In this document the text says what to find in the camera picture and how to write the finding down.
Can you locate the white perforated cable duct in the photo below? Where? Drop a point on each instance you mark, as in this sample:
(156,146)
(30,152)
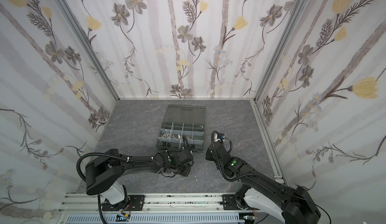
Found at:
(189,218)

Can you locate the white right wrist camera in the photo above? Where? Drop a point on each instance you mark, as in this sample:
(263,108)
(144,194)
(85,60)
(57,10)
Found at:
(218,137)

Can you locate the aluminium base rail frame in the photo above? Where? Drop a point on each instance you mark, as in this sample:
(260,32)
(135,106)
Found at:
(84,209)

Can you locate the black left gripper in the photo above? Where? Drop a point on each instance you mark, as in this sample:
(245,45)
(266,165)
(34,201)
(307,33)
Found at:
(187,159)

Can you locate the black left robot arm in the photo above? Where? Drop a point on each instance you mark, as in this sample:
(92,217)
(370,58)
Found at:
(101,171)

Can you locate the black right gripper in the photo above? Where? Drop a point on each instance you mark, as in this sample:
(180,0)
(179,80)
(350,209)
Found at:
(212,153)

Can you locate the grey plastic organizer box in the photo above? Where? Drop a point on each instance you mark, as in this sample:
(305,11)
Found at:
(182,120)

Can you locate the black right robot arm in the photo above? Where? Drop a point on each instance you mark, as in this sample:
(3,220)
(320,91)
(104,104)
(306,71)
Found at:
(288,205)

